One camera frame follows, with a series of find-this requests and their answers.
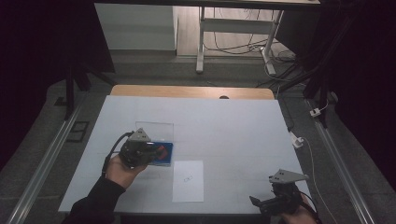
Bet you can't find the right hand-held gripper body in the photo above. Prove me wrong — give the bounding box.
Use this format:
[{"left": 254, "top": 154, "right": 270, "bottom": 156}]
[{"left": 260, "top": 168, "right": 310, "bottom": 217}]

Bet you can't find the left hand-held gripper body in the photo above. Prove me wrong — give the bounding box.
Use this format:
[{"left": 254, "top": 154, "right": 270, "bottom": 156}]
[{"left": 119, "top": 127, "right": 157, "bottom": 170}]

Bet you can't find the blue case with clear lid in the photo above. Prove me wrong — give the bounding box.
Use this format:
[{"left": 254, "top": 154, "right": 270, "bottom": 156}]
[{"left": 134, "top": 120, "right": 175, "bottom": 167}]

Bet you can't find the person's left hand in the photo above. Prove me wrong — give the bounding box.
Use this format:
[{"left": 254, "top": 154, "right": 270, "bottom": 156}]
[{"left": 105, "top": 154, "right": 149, "bottom": 190}]

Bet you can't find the person's right hand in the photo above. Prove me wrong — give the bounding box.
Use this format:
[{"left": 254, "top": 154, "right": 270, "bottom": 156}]
[{"left": 279, "top": 199, "right": 319, "bottom": 224}]

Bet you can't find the small white paper sheet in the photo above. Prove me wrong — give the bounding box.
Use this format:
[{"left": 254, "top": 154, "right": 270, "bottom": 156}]
[{"left": 171, "top": 160, "right": 205, "bottom": 203}]

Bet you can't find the white power adapter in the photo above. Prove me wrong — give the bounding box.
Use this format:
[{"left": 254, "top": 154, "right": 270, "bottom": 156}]
[{"left": 289, "top": 131, "right": 305, "bottom": 149}]

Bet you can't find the wooden table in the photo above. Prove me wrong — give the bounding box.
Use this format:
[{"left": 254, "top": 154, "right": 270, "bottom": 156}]
[{"left": 109, "top": 84, "right": 276, "bottom": 101}]

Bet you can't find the large white table cover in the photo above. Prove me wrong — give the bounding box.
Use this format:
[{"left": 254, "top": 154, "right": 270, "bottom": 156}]
[{"left": 57, "top": 94, "right": 312, "bottom": 216}]

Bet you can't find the small white plug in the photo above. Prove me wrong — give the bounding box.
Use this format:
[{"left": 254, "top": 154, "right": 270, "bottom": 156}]
[{"left": 309, "top": 100, "right": 331, "bottom": 119}]

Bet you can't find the black metal stand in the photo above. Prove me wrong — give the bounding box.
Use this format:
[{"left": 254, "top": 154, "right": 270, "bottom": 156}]
[
  {"left": 63, "top": 61, "right": 118, "bottom": 121},
  {"left": 278, "top": 18, "right": 359, "bottom": 129}
]

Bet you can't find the white partition panel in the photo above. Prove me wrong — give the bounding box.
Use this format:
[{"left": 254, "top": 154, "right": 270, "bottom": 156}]
[{"left": 93, "top": 3, "right": 177, "bottom": 51}]

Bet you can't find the black curtain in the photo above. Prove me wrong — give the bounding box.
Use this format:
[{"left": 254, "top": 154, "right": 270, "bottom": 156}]
[
  {"left": 276, "top": 0, "right": 396, "bottom": 188},
  {"left": 0, "top": 0, "right": 116, "bottom": 171}
]

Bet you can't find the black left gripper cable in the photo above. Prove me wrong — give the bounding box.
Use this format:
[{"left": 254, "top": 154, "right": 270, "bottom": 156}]
[{"left": 101, "top": 131, "right": 134, "bottom": 177}]

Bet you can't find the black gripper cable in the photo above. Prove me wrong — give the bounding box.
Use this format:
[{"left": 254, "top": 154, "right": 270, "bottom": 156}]
[
  {"left": 101, "top": 131, "right": 134, "bottom": 177},
  {"left": 298, "top": 189, "right": 323, "bottom": 224}
]

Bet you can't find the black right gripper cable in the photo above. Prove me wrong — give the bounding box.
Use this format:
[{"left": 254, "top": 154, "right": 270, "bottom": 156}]
[{"left": 298, "top": 189, "right": 323, "bottom": 224}]

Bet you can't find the white cable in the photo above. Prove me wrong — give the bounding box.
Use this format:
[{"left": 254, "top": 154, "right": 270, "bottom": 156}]
[{"left": 300, "top": 135, "right": 339, "bottom": 224}]

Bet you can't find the aluminium floor rail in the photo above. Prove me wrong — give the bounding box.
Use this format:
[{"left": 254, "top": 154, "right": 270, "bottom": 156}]
[
  {"left": 5, "top": 101, "right": 87, "bottom": 224},
  {"left": 305, "top": 98, "right": 377, "bottom": 224}
]

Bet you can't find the bundle of black floor cables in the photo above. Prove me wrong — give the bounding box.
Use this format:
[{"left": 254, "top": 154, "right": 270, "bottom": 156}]
[{"left": 203, "top": 7, "right": 300, "bottom": 90}]

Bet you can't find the white desk frame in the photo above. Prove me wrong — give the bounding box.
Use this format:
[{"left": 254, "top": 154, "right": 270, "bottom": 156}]
[{"left": 195, "top": 5, "right": 286, "bottom": 77}]

